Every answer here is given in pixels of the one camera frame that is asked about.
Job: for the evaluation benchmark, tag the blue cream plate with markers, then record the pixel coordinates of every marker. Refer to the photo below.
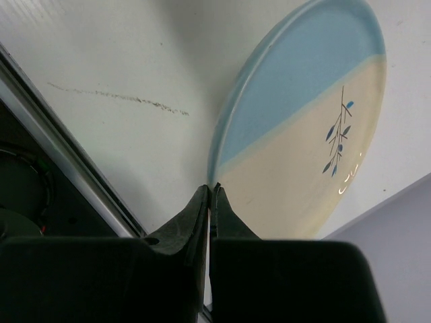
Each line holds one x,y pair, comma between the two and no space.
300,118

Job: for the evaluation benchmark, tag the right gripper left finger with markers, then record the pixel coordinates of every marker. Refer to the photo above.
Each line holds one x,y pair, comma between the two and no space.
158,278

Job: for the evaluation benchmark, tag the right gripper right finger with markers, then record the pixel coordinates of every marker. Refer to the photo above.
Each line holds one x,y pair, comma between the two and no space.
256,280

